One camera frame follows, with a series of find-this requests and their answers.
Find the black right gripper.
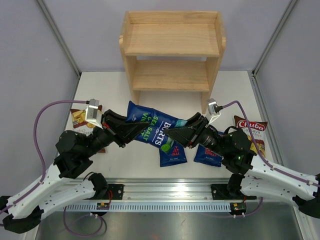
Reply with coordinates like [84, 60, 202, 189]
[164, 112, 230, 157]

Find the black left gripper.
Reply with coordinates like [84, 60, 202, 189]
[81, 109, 150, 158]

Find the blue Burts spicy chilli bag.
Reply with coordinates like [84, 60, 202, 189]
[159, 141, 188, 168]

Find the blue Burts sea salt bag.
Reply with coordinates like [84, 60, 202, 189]
[126, 101, 187, 153]

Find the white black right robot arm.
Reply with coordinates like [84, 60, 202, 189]
[164, 113, 320, 218]

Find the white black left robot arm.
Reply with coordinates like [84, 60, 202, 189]
[0, 109, 150, 234]

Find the brown Chuba cassava chips bag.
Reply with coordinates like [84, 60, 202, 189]
[70, 104, 107, 154]

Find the wooden two-tier shelf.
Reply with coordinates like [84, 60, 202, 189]
[119, 10, 227, 112]

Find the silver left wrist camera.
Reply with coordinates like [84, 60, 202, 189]
[85, 98, 103, 129]

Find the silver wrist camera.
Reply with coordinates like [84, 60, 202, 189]
[205, 98, 221, 125]
[85, 98, 103, 129]

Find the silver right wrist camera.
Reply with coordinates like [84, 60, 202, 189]
[205, 98, 221, 125]

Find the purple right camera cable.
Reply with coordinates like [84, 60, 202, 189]
[219, 100, 320, 187]

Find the purple camera cable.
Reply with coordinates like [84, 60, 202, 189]
[0, 99, 88, 216]
[219, 100, 320, 187]

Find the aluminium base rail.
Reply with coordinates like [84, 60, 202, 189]
[42, 177, 305, 213]

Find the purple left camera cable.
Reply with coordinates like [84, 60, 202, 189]
[0, 99, 88, 216]

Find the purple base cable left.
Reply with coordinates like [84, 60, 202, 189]
[62, 204, 108, 236]

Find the grey aluminium frame post left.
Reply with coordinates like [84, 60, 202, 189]
[36, 0, 82, 78]

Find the grey aluminium frame post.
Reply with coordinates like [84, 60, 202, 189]
[251, 0, 299, 77]
[36, 0, 82, 78]

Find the grey aluminium frame post right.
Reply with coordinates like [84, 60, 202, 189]
[251, 0, 299, 77]

